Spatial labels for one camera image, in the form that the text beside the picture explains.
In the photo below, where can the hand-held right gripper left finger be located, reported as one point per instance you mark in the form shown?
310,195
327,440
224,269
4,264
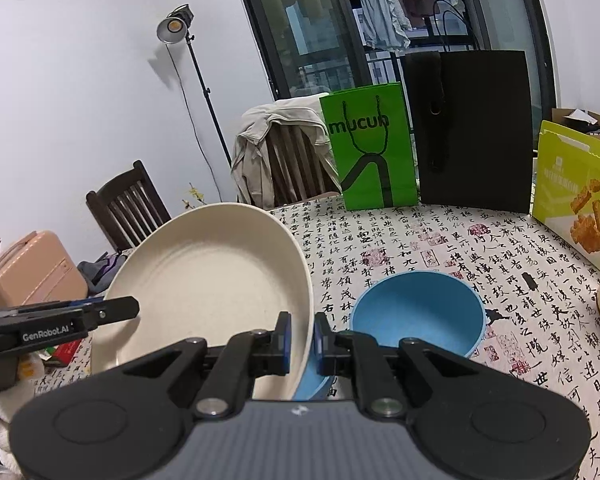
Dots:
285,342

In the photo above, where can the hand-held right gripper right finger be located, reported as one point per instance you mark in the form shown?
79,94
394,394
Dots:
321,345

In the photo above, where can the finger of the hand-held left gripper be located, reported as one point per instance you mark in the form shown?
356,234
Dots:
87,302
115,312

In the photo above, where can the blue bowl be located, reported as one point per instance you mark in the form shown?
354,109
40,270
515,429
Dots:
310,385
420,310

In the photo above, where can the cream plate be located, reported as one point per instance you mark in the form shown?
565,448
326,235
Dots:
205,270

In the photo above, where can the grey purple pouch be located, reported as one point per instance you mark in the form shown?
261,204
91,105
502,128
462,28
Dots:
97,272

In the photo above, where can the red box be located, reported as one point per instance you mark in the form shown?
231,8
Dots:
67,352

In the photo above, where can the pink suitcase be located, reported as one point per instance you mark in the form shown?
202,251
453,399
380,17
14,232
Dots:
35,270

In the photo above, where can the dark wooden chair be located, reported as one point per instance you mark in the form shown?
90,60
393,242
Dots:
115,180
290,170

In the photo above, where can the yellow flower branch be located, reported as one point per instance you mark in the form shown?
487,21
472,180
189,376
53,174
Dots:
195,194

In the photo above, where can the green paper bag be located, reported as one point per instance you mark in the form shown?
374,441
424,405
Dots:
395,170

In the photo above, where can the beige jacket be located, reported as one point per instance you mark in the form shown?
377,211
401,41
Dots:
260,140

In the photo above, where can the small black object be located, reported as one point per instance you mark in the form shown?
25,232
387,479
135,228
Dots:
530,282

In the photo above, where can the black paper bag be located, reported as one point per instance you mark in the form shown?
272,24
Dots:
480,135

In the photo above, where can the yellow-green snack box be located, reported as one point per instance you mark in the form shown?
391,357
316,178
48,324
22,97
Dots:
560,200

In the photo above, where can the studio light on stand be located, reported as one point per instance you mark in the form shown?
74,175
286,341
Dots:
172,27

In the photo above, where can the dark framed glass door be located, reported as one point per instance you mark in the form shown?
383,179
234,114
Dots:
300,35

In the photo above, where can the light blue hanging shirt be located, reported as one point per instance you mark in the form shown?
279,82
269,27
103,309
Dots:
380,10

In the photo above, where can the cardboard box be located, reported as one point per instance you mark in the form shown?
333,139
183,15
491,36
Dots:
595,122

